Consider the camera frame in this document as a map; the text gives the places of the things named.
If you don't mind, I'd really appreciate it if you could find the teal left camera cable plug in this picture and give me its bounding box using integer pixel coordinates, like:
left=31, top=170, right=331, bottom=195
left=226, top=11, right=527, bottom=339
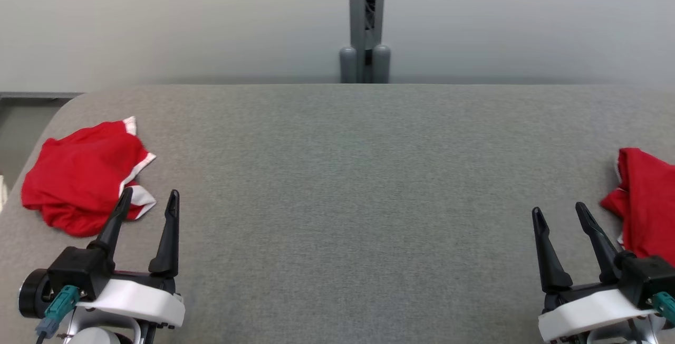
left=36, top=286, right=81, bottom=338

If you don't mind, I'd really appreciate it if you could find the red garment with white hem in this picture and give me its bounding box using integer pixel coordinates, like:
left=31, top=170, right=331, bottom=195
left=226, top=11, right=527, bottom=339
left=21, top=117, right=157, bottom=237

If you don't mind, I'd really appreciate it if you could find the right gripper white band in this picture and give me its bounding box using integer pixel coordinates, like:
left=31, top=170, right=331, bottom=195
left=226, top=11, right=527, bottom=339
left=532, top=202, right=657, bottom=342

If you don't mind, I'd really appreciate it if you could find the teal camera cable plug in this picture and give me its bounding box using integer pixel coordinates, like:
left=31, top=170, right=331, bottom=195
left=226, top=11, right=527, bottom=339
left=652, top=291, right=675, bottom=326
left=36, top=286, right=81, bottom=338

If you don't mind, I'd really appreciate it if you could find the grey cylindrical post foot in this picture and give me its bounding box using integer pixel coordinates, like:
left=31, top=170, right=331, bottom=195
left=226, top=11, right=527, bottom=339
left=372, top=44, right=391, bottom=84
left=339, top=46, right=358, bottom=84

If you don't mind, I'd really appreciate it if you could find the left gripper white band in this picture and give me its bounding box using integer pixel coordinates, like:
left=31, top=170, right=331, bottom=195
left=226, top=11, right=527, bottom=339
left=76, top=187, right=186, bottom=328

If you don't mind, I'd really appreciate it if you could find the grey partition post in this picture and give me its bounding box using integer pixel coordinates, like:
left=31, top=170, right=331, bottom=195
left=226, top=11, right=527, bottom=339
left=348, top=0, right=387, bottom=84

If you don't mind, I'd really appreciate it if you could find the red garment with white stripes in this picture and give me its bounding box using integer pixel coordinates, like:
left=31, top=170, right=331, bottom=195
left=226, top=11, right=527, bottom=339
left=600, top=147, right=675, bottom=266

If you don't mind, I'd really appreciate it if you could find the teal right camera cable plug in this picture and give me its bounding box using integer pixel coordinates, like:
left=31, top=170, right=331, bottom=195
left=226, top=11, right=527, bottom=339
left=652, top=291, right=675, bottom=326

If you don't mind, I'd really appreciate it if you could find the grey partition base rail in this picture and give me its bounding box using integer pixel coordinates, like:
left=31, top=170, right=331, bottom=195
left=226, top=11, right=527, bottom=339
left=0, top=92, right=83, bottom=100

